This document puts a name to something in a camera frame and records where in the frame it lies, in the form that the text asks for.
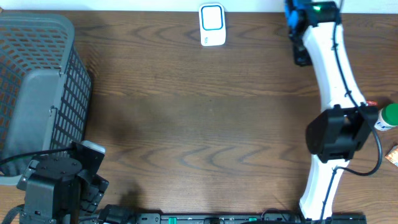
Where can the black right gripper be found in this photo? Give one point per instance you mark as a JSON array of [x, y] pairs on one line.
[[300, 58]]

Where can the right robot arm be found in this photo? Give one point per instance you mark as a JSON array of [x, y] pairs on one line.
[[346, 120]]

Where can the grey plastic mesh basket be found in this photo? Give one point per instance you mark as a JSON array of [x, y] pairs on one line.
[[45, 89]]

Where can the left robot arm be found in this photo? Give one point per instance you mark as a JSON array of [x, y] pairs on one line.
[[63, 189]]

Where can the orange small carton box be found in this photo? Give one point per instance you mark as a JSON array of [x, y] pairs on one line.
[[392, 155]]

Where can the red Top chocolate bar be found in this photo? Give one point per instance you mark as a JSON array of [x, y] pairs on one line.
[[371, 103]]

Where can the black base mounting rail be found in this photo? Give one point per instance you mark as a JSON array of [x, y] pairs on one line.
[[116, 214]]

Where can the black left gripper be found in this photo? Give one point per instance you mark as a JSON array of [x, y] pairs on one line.
[[93, 193]]

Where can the white barcode scanner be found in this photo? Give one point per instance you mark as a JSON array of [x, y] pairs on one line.
[[212, 25]]

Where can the green lidded white jar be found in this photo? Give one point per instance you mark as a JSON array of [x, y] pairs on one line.
[[387, 118]]

